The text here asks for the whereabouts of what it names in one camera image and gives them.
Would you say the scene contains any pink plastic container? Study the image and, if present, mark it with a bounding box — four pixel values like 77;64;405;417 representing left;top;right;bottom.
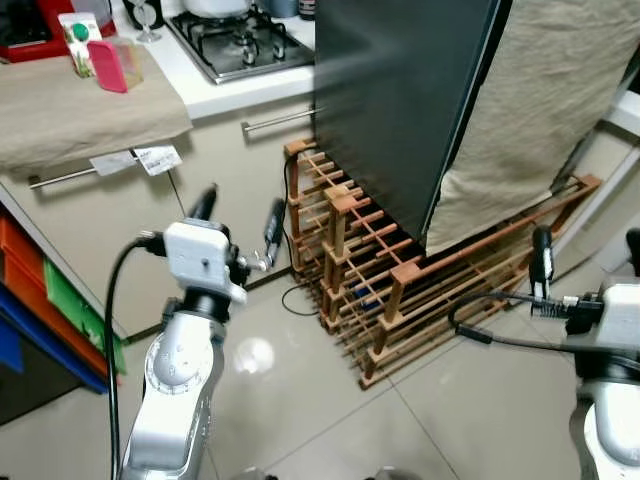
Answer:
87;38;131;95

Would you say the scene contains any white printed drink carton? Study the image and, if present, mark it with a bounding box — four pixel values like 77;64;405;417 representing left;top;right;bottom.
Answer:
57;11;104;79

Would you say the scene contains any large beige fridge cover cloth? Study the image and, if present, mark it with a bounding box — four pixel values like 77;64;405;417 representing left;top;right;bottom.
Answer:
424;0;640;257

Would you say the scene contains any dark grey fridge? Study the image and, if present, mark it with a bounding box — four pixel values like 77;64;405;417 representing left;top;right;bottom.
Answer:
312;0;515;243

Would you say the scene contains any beige kitchen base cabinet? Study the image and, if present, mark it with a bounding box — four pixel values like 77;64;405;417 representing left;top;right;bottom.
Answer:
0;95;323;339

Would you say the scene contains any white paper tag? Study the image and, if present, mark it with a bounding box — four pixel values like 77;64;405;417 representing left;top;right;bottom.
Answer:
132;144;185;178
89;150;139;179

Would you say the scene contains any wooden wine rack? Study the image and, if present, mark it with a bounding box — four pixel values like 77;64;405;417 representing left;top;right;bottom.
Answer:
282;137;604;391

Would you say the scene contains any narrow white countertop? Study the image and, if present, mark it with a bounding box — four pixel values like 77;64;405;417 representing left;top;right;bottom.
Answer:
598;88;640;138

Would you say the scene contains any stainless steel gas hob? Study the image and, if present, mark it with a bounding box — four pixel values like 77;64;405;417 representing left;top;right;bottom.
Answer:
163;3;317;87

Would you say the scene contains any green plastic bin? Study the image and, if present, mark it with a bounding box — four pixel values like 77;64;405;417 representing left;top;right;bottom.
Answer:
40;258;128;376

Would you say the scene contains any clear wine glass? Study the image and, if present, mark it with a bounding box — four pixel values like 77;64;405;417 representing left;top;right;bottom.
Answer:
127;0;168;44

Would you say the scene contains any orange plastic bin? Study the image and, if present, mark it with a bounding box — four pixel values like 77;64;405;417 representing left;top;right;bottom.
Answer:
0;213;111;379

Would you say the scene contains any red coffee machine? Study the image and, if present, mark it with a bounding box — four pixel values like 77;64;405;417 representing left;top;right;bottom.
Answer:
0;0;117;65

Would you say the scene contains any blue plastic bin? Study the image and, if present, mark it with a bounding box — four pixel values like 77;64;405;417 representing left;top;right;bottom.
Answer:
0;288;111;394

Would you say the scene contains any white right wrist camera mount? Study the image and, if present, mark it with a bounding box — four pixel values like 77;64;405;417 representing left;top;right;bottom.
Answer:
598;282;640;355

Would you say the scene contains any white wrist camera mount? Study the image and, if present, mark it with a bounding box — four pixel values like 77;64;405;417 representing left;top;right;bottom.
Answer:
162;219;249;307
598;282;640;355

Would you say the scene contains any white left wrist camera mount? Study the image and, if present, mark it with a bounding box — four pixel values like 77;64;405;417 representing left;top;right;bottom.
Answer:
162;219;249;307

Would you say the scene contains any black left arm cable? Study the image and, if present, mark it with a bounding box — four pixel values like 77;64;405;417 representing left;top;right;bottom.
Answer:
102;232;167;480

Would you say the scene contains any black fridge power cord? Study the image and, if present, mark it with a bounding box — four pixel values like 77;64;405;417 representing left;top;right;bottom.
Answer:
282;160;324;318

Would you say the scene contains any silver cabinet handle bar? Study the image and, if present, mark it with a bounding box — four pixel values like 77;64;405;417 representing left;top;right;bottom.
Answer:
240;104;323;136
26;164;98;191

